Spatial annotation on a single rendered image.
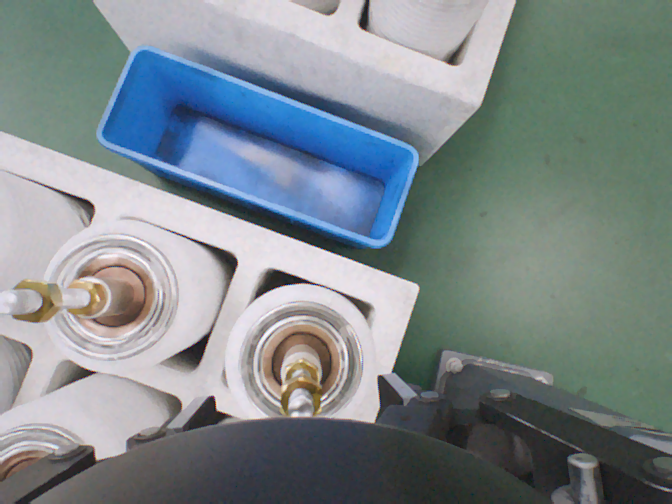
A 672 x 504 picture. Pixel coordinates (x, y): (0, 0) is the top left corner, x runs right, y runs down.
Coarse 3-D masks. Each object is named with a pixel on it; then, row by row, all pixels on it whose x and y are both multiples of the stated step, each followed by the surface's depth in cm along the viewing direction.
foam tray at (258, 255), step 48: (0, 144) 31; (96, 192) 32; (144, 192) 32; (192, 240) 42; (240, 240) 32; (288, 240) 33; (240, 288) 32; (336, 288) 32; (384, 288) 33; (48, 336) 30; (384, 336) 32; (48, 384) 30; (144, 384) 31; (192, 384) 31
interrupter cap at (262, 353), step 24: (288, 312) 25; (312, 312) 25; (336, 312) 25; (264, 336) 24; (288, 336) 25; (312, 336) 25; (336, 336) 25; (240, 360) 24; (264, 360) 24; (336, 360) 25; (360, 360) 25; (264, 384) 24; (336, 384) 25; (264, 408) 24; (336, 408) 24
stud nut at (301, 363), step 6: (300, 360) 21; (306, 360) 21; (288, 366) 21; (294, 366) 20; (300, 366) 20; (306, 366) 20; (312, 366) 21; (288, 372) 20; (312, 372) 20; (318, 372) 21; (288, 378) 20; (312, 378) 20
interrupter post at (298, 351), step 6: (294, 348) 24; (300, 348) 23; (306, 348) 24; (312, 348) 25; (288, 354) 23; (294, 354) 22; (300, 354) 22; (306, 354) 22; (312, 354) 22; (288, 360) 22; (294, 360) 22; (312, 360) 22; (318, 360) 22; (282, 366) 22; (318, 366) 22; (282, 372) 22; (282, 378) 22; (318, 378) 22
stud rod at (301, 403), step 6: (294, 372) 20; (300, 372) 20; (306, 372) 20; (300, 390) 16; (306, 390) 17; (294, 396) 16; (300, 396) 16; (306, 396) 16; (294, 402) 15; (300, 402) 15; (306, 402) 15; (312, 402) 16; (288, 408) 15; (294, 408) 15; (300, 408) 15; (306, 408) 15; (312, 408) 15; (294, 414) 15; (300, 414) 15; (306, 414) 15; (312, 414) 16
